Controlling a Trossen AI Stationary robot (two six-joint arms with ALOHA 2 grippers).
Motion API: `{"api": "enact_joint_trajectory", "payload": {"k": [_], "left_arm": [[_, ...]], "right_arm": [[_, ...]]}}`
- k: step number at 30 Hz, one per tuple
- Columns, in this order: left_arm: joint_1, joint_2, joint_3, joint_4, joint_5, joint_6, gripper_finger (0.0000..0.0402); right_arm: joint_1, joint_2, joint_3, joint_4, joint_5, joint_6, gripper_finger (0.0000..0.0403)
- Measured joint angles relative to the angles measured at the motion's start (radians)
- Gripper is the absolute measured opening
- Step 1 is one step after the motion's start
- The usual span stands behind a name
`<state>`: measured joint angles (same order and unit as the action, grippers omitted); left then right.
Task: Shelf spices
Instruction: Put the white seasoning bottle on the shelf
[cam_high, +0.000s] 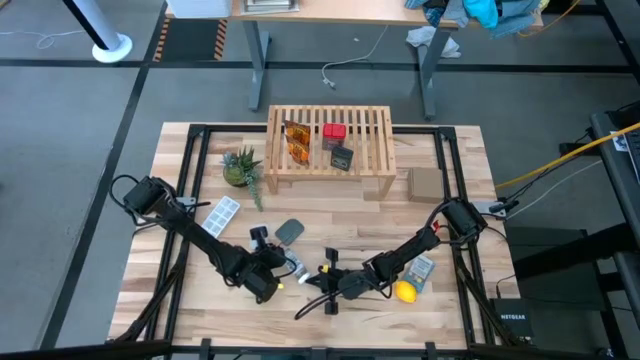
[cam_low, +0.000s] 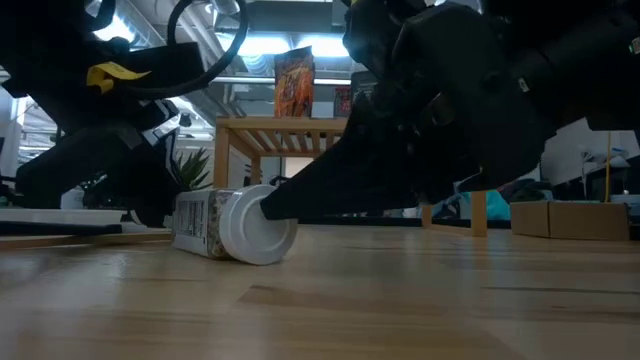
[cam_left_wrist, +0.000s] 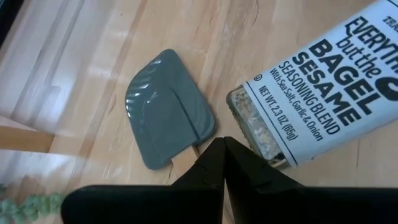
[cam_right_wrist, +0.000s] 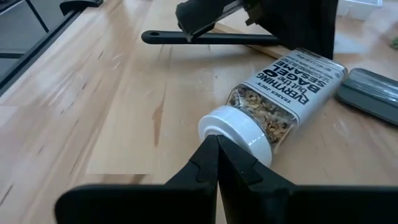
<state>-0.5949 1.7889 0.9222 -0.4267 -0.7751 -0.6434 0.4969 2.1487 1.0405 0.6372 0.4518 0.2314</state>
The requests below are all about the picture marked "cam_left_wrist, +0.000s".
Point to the slatted wooden shelf rack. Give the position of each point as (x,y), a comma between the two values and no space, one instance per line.
(25,138)

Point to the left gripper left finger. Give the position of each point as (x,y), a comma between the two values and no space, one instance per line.
(155,205)

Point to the potted green succulent plant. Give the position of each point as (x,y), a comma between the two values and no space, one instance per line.
(31,207)

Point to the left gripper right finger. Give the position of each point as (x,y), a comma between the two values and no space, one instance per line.
(295,205)

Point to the white-lidded bagel seasoning jar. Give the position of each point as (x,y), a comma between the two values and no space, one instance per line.
(326,93)

